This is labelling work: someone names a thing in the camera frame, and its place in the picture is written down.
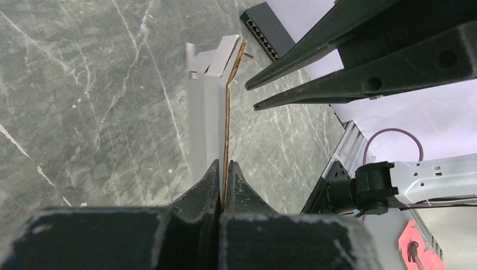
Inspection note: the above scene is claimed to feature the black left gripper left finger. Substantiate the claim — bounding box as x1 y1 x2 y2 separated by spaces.
11 160 221 269

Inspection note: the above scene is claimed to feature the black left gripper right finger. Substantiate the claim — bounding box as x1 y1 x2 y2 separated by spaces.
219 161 383 269

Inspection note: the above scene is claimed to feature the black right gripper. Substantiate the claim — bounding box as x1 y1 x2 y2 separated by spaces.
245 0 476 111

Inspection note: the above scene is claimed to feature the white cardboard box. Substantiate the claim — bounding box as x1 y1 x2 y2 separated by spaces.
184 34 247 200

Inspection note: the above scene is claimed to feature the red tag tool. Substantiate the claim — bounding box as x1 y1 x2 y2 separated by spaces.
398 220 446 270

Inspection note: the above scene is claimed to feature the black mounting base rail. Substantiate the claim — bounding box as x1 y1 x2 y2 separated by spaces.
301 160 356 214

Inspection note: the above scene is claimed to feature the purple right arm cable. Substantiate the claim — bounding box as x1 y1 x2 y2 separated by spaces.
362 128 425 167

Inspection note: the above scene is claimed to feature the aluminium frame rail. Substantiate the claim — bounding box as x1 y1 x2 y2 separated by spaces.
322 121 443 266

